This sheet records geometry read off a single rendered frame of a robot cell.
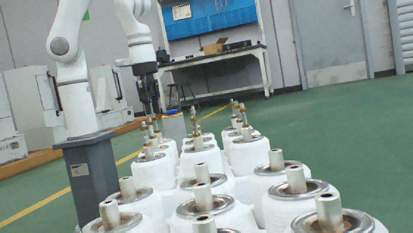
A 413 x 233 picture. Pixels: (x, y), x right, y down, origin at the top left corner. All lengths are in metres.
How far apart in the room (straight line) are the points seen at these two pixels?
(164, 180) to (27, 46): 7.04
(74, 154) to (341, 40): 5.12
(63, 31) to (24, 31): 6.63
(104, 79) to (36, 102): 1.30
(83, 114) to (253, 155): 0.58
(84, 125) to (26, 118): 2.43
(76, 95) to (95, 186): 0.28
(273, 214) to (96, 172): 0.82
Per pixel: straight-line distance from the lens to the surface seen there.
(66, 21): 1.23
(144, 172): 0.87
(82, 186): 1.25
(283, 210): 0.46
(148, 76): 1.12
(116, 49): 6.80
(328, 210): 0.37
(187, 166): 0.88
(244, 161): 0.87
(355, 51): 5.99
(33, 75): 3.54
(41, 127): 3.56
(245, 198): 0.86
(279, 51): 5.99
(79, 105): 1.23
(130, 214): 0.52
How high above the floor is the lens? 0.41
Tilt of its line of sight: 6 degrees down
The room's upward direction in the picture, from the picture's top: 11 degrees counter-clockwise
